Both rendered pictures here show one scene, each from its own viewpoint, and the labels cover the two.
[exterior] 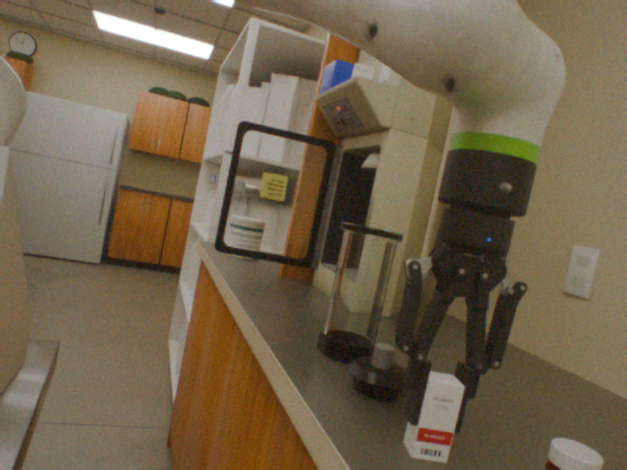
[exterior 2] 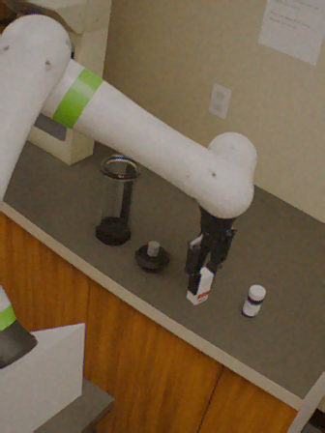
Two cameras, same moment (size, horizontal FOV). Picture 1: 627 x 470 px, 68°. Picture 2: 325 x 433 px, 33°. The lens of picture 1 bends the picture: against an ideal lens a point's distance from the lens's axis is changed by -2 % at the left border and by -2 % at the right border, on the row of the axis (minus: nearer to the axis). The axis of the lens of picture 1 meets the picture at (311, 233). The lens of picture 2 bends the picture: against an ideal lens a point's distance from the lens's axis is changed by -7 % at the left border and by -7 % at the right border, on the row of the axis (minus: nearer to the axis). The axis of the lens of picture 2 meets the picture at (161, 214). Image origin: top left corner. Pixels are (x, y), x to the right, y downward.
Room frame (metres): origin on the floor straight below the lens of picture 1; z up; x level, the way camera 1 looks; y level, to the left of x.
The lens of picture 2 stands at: (-0.25, 0.59, 1.94)
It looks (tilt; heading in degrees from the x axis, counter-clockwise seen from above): 36 degrees down; 321
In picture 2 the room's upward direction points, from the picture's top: 10 degrees clockwise
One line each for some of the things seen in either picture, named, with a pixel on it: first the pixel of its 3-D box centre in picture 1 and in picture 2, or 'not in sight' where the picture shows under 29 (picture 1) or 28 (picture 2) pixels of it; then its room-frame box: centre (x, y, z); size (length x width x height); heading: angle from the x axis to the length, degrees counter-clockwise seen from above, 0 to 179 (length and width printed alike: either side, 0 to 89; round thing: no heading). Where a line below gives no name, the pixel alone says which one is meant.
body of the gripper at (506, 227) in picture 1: (469, 255); (215, 228); (0.50, -0.17, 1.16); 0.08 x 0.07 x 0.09; 95
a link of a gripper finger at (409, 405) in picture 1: (417, 389); (194, 281); (0.50, -0.15, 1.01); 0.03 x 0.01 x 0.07; 5
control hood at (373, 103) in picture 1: (348, 110); (35, 9); (1.31, -0.03, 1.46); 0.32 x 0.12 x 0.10; 19
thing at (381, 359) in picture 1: (379, 367); (152, 253); (0.67, -0.14, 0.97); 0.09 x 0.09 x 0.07
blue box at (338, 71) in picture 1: (342, 82); not in sight; (1.40, 0.00, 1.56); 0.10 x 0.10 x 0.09; 19
